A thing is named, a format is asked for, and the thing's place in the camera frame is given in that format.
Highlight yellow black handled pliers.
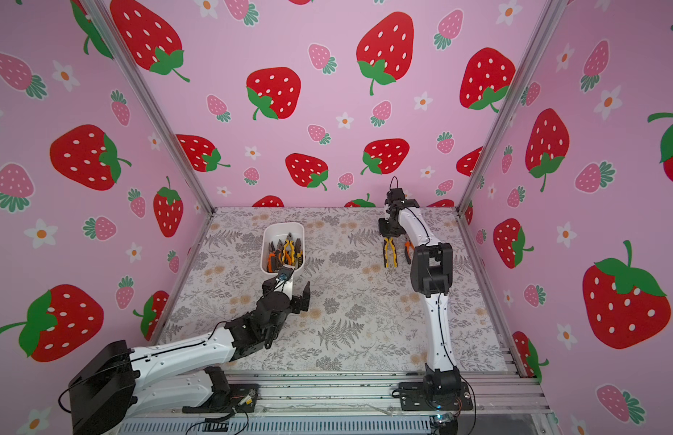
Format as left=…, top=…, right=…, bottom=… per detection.
left=383, top=237, right=398, bottom=268

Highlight white plastic storage box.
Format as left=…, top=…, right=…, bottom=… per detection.
left=260, top=222, right=306, bottom=275

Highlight orange handled pliers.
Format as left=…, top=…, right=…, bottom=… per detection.
left=404, top=240, right=414, bottom=265

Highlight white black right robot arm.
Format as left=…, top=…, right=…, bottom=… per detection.
left=378, top=200, right=462, bottom=409

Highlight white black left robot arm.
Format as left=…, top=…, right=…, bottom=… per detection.
left=67, top=284, right=311, bottom=434

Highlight orange black pliers in box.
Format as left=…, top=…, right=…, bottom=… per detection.
left=267, top=241, right=281, bottom=273

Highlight floral patterned table mat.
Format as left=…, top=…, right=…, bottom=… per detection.
left=145, top=206, right=511, bottom=374

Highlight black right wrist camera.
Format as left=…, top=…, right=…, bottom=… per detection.
left=385, top=188, right=406, bottom=214

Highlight aluminium rail frame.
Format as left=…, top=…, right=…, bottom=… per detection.
left=104, top=370, right=560, bottom=434

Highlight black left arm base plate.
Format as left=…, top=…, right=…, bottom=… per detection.
left=182, top=384, right=259, bottom=414

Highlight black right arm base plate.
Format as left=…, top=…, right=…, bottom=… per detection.
left=392, top=382, right=474, bottom=413

